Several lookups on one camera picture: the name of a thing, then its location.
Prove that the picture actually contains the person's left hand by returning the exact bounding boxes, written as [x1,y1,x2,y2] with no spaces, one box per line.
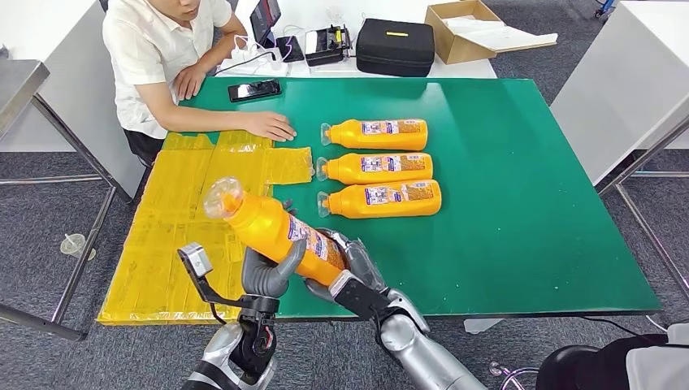
[173,63,208,102]

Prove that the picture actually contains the person's right hand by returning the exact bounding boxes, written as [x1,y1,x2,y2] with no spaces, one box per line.
[243,111,297,143]

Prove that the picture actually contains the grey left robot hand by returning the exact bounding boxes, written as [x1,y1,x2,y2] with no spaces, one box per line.
[240,239,308,299]

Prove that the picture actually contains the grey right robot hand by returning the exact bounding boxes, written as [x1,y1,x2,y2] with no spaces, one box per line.
[304,228,388,304]

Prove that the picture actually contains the orange detergent bottle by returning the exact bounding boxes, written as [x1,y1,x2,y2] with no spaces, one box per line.
[320,119,429,152]
[317,180,443,220]
[203,177,350,288]
[315,153,435,186]

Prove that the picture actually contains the black smartphone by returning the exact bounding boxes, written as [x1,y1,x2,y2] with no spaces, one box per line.
[227,79,283,103]
[275,35,306,63]

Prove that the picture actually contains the person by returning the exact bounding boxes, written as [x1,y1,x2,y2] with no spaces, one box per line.
[102,0,298,165]
[535,322,689,390]

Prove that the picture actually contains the white power strip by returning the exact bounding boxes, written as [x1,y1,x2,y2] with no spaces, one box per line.
[230,35,289,76]

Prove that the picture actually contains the black desktop device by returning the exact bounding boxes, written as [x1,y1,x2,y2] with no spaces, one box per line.
[304,24,353,67]

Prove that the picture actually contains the black tablet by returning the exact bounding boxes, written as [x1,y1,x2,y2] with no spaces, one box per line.
[249,0,283,49]

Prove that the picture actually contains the yellow taped mat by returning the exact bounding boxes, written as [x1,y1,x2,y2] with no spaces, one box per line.
[97,130,314,327]

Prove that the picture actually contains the white desk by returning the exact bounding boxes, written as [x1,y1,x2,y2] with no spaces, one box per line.
[0,0,147,202]
[548,0,689,187]

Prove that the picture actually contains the white table foot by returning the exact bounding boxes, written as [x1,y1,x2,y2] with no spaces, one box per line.
[463,318,505,335]

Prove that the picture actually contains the black zip case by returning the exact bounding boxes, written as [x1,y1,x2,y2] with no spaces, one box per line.
[355,18,436,78]

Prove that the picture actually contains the silver chair base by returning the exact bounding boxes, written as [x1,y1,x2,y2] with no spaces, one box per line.
[487,360,540,390]

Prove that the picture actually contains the clear plastic cup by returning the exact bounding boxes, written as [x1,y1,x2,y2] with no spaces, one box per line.
[60,232,97,262]

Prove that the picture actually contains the cardboard box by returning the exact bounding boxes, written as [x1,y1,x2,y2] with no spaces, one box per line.
[423,0,505,66]

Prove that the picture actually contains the white paper sheet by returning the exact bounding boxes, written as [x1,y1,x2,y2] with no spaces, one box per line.
[442,15,559,54]

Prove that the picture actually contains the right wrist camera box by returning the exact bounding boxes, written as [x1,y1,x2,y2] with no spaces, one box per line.
[328,269,397,321]

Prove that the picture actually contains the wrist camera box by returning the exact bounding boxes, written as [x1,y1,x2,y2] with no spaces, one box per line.
[328,269,397,321]
[177,242,254,310]

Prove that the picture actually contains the black power cable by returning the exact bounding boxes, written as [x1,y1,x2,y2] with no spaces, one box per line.
[214,50,276,76]

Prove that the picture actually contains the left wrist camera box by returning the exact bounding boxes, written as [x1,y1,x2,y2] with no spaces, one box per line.
[177,242,254,310]

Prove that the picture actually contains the steel frame table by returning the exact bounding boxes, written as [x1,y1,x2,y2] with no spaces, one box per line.
[594,114,689,302]
[0,58,119,344]

